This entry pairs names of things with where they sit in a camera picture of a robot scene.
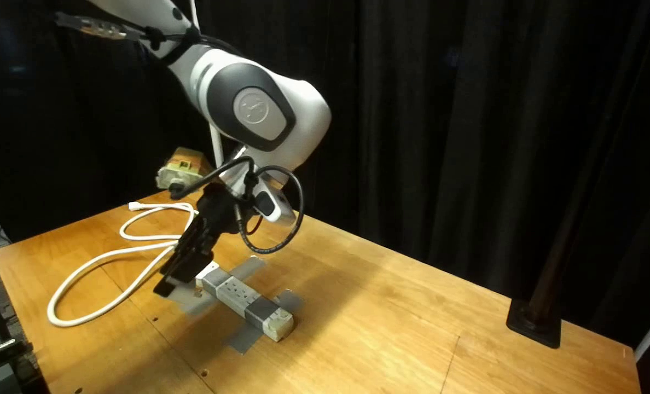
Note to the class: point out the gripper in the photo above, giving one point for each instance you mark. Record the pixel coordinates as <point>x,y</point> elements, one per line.
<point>219,208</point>

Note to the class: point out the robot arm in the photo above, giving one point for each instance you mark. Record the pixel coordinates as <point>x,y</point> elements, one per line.
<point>259,104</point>

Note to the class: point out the white charger head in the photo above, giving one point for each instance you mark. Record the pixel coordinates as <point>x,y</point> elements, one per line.
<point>207,272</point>

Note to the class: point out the grey white power strip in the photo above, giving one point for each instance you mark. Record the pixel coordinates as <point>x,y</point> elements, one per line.
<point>237,295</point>

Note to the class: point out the grey tape strip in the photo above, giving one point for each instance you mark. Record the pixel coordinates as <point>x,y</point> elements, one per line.
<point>243,339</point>
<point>251,266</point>

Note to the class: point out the yellow green box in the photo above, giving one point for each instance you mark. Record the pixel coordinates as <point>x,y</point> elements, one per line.
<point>181,167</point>

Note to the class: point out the black curtain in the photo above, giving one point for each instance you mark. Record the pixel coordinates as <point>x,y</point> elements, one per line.
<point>440,109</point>

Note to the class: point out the stand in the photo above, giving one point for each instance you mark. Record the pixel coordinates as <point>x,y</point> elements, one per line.
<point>535,323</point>

